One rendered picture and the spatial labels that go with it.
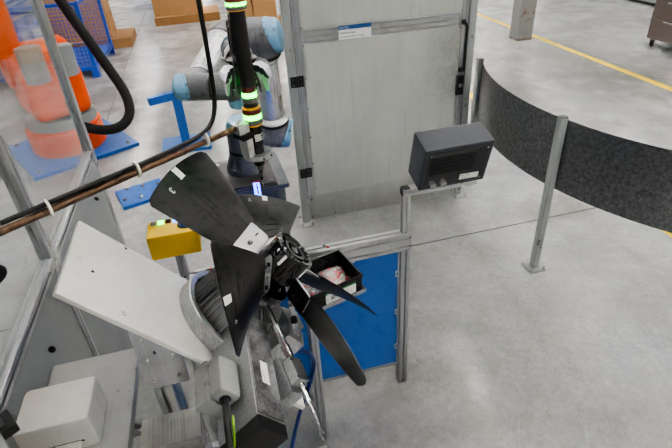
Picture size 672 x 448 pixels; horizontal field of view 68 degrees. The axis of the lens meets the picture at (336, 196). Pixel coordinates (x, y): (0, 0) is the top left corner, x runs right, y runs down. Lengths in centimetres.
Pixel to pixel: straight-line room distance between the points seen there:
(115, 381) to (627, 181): 229
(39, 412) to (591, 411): 211
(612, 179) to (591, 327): 78
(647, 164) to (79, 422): 239
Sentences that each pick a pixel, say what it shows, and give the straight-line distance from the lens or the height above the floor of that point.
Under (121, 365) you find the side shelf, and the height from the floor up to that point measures 86.
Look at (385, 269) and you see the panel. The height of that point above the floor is 69.
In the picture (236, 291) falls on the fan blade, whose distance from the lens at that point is 102.
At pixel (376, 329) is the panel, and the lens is 223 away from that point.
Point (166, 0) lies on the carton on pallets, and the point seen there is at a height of 41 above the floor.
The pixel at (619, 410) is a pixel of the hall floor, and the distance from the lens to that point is 266.
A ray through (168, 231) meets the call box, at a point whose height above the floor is 107.
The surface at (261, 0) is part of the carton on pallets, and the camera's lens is 879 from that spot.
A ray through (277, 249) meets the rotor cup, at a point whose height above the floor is 125.
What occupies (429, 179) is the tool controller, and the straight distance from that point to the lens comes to 181.
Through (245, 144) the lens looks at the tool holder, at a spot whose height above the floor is 150.
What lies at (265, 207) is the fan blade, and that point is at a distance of 151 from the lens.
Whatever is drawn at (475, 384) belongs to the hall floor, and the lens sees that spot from 256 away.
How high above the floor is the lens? 199
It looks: 31 degrees down
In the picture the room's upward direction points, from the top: 4 degrees counter-clockwise
